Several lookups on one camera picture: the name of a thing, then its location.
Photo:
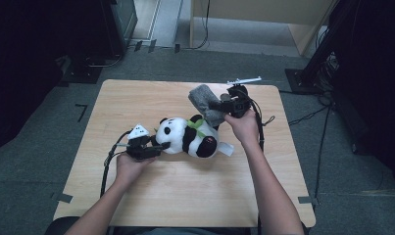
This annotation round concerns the dark cabinet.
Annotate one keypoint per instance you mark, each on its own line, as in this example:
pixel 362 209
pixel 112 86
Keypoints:
pixel 120 23

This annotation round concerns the black tape corner mark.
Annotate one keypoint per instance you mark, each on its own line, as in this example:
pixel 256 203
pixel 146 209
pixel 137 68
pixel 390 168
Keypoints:
pixel 83 111

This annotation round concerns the person's right hand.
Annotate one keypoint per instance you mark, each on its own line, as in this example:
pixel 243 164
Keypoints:
pixel 247 129

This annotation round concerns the black flat stand base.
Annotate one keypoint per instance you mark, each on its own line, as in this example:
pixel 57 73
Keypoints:
pixel 82 73

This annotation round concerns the dark curtain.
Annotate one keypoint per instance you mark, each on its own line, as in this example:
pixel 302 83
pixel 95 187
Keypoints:
pixel 28 65
pixel 374 81

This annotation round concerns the panda plush toy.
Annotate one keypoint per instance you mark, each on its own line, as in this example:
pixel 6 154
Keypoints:
pixel 175 133

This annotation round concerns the grey tape piece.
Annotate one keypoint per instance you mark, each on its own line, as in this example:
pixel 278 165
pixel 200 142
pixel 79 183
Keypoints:
pixel 306 199
pixel 65 197

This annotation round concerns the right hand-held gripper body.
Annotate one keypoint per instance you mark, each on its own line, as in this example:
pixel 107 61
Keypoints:
pixel 239 104

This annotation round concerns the grey fluffy towel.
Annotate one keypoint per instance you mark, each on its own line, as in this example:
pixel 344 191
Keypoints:
pixel 201 96

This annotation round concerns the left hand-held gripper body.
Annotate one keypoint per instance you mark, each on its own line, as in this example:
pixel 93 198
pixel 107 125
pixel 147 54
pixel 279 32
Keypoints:
pixel 139 148

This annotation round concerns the light wooden desk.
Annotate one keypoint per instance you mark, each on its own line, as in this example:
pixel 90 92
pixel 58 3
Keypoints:
pixel 250 9

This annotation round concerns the black metal stand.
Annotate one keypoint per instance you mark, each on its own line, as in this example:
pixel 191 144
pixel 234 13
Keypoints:
pixel 311 70

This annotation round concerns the person's left hand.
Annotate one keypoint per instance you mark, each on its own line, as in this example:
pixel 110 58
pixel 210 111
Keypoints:
pixel 129 171

